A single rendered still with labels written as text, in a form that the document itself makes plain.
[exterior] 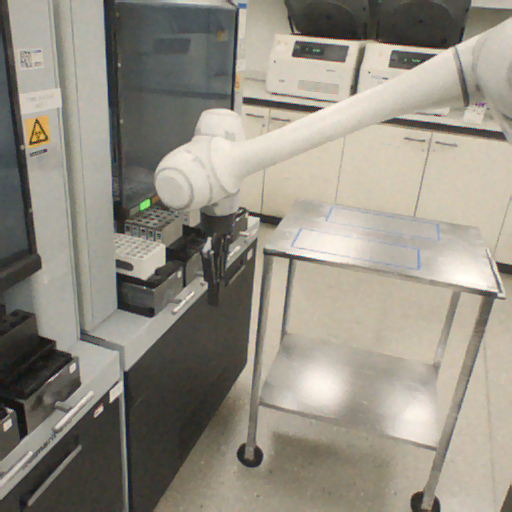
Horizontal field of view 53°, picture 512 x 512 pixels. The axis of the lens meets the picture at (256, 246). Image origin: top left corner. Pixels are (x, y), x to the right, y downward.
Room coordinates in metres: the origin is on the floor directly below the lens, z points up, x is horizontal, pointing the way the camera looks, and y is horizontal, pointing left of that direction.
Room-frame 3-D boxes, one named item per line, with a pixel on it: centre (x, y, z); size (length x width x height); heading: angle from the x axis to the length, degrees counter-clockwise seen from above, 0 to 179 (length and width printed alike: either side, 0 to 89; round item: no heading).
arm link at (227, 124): (1.03, 0.09, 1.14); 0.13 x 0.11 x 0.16; 166
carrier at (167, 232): (1.25, 0.23, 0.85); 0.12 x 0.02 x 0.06; 162
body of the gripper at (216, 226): (1.04, 0.09, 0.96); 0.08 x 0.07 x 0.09; 162
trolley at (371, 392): (1.41, -0.37, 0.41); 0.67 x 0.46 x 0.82; 76
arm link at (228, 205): (1.04, 0.09, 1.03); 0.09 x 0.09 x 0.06
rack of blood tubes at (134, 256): (1.13, 0.38, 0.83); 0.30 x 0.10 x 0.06; 72
